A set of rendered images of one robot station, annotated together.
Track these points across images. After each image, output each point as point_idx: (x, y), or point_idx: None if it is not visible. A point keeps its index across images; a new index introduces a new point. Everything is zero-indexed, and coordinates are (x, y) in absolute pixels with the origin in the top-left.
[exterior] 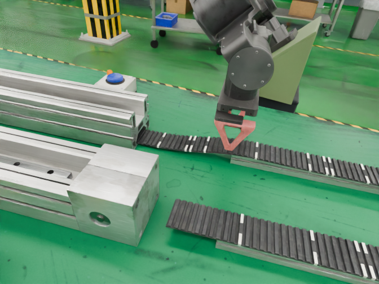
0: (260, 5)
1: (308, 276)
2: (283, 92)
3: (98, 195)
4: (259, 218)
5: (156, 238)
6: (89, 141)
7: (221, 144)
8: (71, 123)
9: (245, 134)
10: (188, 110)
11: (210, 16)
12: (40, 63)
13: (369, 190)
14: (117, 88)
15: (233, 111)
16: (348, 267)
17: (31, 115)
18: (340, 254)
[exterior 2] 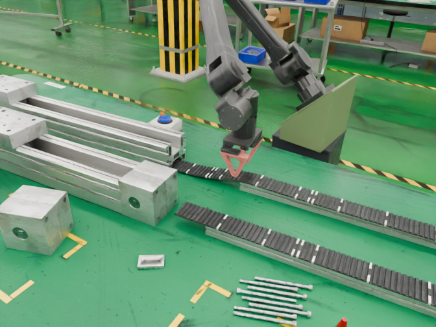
0: (294, 64)
1: (261, 257)
2: (312, 140)
3: (135, 185)
4: None
5: (168, 224)
6: None
7: None
8: (126, 149)
9: (241, 163)
10: None
11: (215, 84)
12: (109, 102)
13: (344, 219)
14: (164, 126)
15: (262, 153)
16: (283, 249)
17: (100, 141)
18: (283, 243)
